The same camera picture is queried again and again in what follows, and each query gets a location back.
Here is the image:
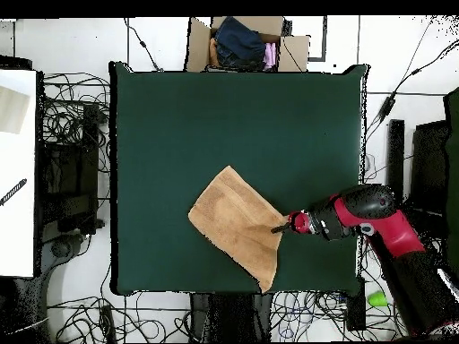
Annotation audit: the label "tan terry towel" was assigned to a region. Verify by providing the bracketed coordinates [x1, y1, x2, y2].
[187, 165, 290, 293]

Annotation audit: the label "black flat device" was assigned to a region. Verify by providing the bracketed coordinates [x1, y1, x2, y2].
[0, 55, 33, 71]

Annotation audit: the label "bright green cup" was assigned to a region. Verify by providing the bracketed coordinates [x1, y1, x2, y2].
[367, 290, 389, 308]

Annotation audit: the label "dark green table cloth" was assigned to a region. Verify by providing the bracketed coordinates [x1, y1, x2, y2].
[108, 61, 370, 297]

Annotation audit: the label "pink garment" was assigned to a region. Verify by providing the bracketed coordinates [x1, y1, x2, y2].
[263, 41, 279, 71]

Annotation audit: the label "tan garment in box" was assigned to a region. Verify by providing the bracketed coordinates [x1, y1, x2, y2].
[208, 37, 221, 68]

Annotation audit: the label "dark blue jeans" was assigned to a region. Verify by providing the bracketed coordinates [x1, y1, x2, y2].
[213, 16, 267, 71]

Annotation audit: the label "black power strip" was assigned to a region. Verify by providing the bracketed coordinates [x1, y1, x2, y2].
[99, 304, 117, 343]

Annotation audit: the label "open cardboard box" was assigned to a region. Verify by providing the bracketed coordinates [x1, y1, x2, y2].
[184, 15, 311, 73]

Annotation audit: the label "white desk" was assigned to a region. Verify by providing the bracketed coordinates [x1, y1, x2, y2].
[0, 69, 39, 279]

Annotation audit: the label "beige paper sheet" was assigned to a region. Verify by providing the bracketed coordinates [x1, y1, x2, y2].
[0, 85, 31, 135]

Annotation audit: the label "tangle of black cables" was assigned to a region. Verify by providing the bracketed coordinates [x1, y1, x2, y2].
[270, 290, 410, 341]
[46, 291, 193, 343]
[40, 71, 111, 173]

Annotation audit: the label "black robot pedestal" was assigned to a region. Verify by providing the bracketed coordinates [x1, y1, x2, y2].
[189, 292, 273, 343]

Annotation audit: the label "black cable with adapter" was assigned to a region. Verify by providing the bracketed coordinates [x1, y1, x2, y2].
[365, 38, 459, 144]

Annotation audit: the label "black metal frame piece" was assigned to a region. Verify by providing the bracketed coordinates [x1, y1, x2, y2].
[307, 15, 328, 63]

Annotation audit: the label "black cable with inline plug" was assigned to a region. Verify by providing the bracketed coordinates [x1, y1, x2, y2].
[123, 17, 164, 73]

